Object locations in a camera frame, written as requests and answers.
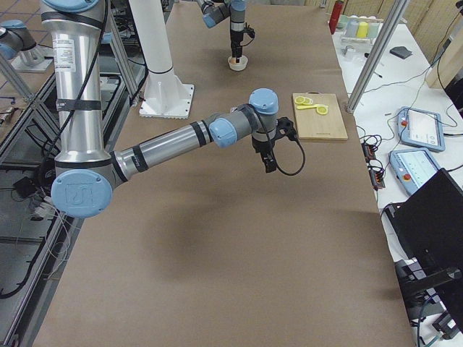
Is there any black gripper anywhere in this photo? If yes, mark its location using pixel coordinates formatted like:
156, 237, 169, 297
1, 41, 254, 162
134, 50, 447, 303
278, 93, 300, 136
252, 137, 277, 174
230, 30, 243, 61

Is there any white round bowl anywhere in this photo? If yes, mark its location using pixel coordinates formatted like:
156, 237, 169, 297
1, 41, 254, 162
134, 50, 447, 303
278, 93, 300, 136
228, 55, 248, 72

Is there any wooden cutting board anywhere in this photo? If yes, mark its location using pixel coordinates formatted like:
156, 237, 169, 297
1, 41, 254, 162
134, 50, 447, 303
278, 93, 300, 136
292, 93, 348, 140

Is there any lemon slice lower left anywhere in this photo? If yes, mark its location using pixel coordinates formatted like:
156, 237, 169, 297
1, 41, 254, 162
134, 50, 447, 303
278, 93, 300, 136
315, 104, 328, 115

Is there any red cylinder bottle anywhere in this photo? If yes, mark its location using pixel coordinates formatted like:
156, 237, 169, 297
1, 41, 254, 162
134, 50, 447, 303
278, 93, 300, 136
328, 0, 344, 35

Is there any grey cup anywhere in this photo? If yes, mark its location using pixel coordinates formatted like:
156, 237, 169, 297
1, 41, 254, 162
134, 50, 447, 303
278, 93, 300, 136
345, 19, 359, 38

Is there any yellow cup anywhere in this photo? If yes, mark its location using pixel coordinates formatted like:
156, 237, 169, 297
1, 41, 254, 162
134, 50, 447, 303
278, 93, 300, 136
356, 21, 368, 38

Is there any light blue cup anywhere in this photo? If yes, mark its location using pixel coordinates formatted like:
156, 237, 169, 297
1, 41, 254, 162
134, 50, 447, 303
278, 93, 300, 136
367, 22, 381, 39

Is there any teach pendant near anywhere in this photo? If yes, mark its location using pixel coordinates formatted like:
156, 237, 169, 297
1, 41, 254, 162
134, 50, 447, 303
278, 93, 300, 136
390, 147, 441, 195

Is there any teach pendant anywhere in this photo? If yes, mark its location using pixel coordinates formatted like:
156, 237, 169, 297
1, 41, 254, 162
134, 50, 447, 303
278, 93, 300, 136
390, 147, 441, 195
397, 106, 446, 152

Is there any teach pendant far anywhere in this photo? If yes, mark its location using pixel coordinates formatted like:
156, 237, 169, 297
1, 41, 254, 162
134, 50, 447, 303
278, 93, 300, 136
397, 106, 446, 152

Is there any small black square pad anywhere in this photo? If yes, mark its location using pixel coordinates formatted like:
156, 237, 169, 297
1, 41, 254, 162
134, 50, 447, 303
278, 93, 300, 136
389, 46, 412, 59

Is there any black laptop monitor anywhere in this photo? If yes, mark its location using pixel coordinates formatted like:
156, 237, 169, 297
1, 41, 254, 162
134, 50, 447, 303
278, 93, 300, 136
386, 168, 462, 328

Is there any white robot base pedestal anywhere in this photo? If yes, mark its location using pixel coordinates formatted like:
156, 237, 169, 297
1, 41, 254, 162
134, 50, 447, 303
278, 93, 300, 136
129, 0, 195, 119

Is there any aluminium frame post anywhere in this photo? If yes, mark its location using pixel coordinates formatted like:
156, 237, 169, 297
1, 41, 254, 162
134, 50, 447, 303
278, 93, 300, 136
346, 0, 410, 113

